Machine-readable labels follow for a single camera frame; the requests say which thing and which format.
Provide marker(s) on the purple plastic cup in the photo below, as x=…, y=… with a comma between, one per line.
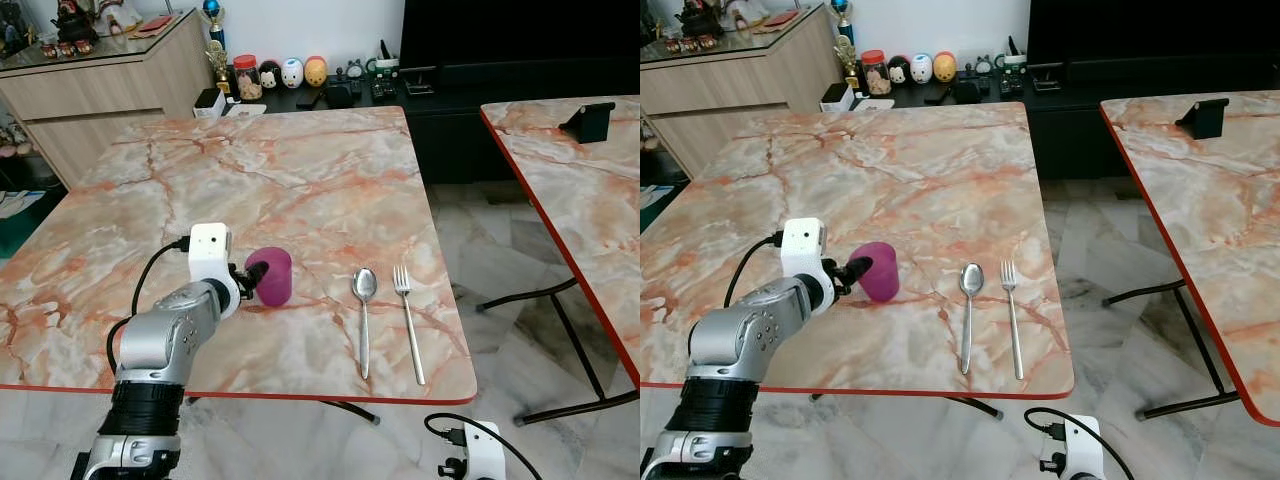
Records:
x=276, y=278
x=881, y=273

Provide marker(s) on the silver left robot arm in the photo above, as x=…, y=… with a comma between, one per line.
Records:
x=745, y=335
x=160, y=345

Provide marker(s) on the black table leg bar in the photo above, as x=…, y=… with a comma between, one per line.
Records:
x=350, y=408
x=975, y=405

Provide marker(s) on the silver metal spoon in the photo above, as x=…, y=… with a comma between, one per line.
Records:
x=364, y=286
x=971, y=280

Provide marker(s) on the silver metal fork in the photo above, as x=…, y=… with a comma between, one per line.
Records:
x=1012, y=310
x=406, y=310

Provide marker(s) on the small white box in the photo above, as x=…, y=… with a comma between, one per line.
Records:
x=208, y=103
x=836, y=97

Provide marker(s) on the red-lidded clear jar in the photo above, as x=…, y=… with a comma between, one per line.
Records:
x=876, y=75
x=247, y=80

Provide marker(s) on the black round toy figure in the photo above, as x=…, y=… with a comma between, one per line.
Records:
x=899, y=71
x=270, y=76

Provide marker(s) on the white round toy figure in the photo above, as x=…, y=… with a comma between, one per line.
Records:
x=921, y=68
x=292, y=73

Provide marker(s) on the yellow round toy figure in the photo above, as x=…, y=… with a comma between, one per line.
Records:
x=315, y=71
x=944, y=67

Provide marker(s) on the small gold trophy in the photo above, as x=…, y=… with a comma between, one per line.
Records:
x=847, y=55
x=219, y=62

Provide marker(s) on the light wooden sideboard cabinet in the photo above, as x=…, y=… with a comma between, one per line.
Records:
x=90, y=105

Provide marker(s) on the green and white gadget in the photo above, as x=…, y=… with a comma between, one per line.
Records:
x=1015, y=63
x=387, y=68

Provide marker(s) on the blue ball trophy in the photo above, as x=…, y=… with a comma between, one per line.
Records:
x=842, y=10
x=212, y=14

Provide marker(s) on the red flat book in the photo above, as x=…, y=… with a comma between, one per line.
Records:
x=780, y=21
x=152, y=26

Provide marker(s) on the black phone stand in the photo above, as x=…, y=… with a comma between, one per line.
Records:
x=592, y=124
x=1206, y=119

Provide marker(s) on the dark ornamental figurine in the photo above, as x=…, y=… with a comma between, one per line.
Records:
x=76, y=22
x=700, y=18

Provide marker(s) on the black television screen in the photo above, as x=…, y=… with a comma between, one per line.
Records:
x=1150, y=28
x=520, y=30

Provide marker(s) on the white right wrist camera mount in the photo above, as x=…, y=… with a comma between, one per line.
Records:
x=1082, y=447
x=484, y=452

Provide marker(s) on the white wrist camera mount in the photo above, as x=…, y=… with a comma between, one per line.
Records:
x=484, y=452
x=1082, y=447
x=208, y=250
x=802, y=243

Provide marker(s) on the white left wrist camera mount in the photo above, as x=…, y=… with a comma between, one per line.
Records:
x=208, y=250
x=802, y=243

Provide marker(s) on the black folding table frame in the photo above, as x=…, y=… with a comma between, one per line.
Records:
x=1195, y=345
x=580, y=350

